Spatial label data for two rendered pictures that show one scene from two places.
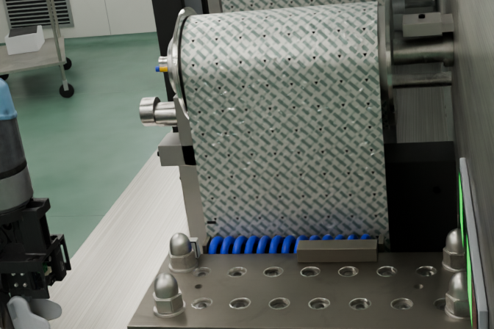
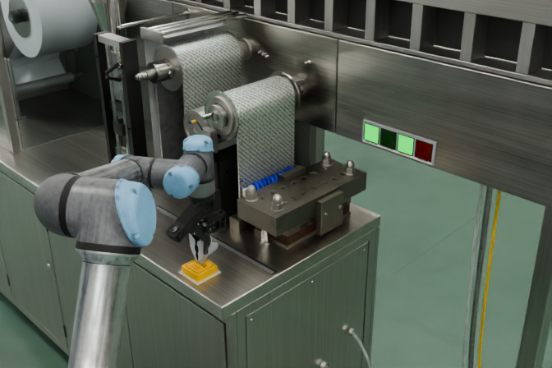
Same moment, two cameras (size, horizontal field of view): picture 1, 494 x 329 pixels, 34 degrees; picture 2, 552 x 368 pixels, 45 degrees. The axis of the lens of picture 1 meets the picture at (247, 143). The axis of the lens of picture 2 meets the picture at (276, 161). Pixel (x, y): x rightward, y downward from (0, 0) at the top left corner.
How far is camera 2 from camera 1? 1.58 m
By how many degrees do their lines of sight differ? 54
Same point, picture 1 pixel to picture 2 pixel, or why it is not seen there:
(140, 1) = not seen: outside the picture
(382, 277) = (315, 175)
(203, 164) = (241, 155)
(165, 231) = not seen: hidden behind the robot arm
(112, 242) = not seen: hidden behind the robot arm
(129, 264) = (158, 231)
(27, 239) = (215, 205)
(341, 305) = (320, 185)
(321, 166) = (277, 144)
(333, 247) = (293, 172)
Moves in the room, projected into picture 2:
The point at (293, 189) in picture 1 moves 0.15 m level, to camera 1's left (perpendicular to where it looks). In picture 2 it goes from (268, 156) to (241, 175)
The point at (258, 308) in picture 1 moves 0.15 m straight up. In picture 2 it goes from (301, 196) to (301, 149)
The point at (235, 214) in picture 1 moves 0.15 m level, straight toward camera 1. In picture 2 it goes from (250, 174) to (294, 185)
